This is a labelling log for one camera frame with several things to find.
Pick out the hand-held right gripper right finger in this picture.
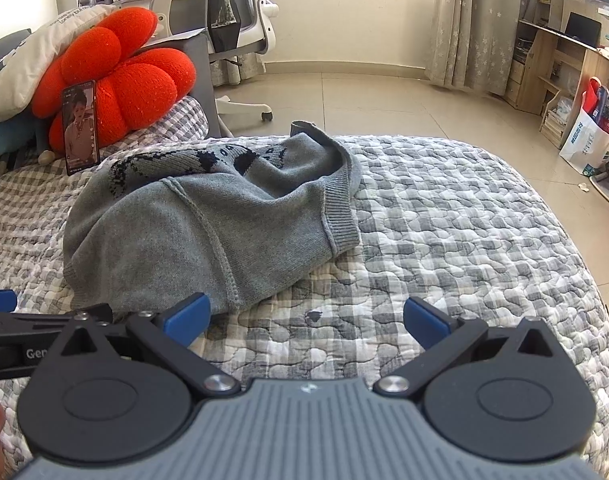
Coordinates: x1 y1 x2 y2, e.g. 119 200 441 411
373 296 560 397

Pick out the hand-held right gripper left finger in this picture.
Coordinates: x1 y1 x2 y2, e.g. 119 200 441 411
49 292 241 398

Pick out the grey knit sweater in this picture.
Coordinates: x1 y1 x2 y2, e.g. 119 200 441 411
63 121 363 315

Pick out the blue plush toy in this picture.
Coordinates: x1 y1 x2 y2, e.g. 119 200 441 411
0 119 60 173

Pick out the black smartphone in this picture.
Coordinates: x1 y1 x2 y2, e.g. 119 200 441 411
61 80 102 177

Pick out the white paper bag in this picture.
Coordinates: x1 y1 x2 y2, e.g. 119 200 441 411
559 77 609 176

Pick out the white printed pillow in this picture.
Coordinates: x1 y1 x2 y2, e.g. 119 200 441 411
0 4 118 123

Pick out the red flower cushion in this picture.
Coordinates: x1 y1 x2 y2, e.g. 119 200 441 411
32 7 198 148

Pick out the short star patterned cloth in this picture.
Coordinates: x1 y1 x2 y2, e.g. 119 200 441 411
209 52 265 86

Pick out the red shopping bag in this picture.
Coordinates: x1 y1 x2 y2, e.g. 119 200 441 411
583 77 605 117

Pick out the sheet of paper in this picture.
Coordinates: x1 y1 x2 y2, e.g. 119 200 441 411
143 29 208 51

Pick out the white mesh office chair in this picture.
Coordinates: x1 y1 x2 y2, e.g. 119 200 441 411
152 0 278 122

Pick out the wooden desk with shelves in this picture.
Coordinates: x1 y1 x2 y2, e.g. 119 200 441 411
504 0 609 148

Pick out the beige star curtain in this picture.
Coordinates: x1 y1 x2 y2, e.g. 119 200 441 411
424 0 542 96

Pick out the black plastic bag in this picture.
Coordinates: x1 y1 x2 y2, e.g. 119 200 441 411
207 0 242 53

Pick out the black monitor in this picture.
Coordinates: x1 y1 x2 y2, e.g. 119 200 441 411
565 11 602 48

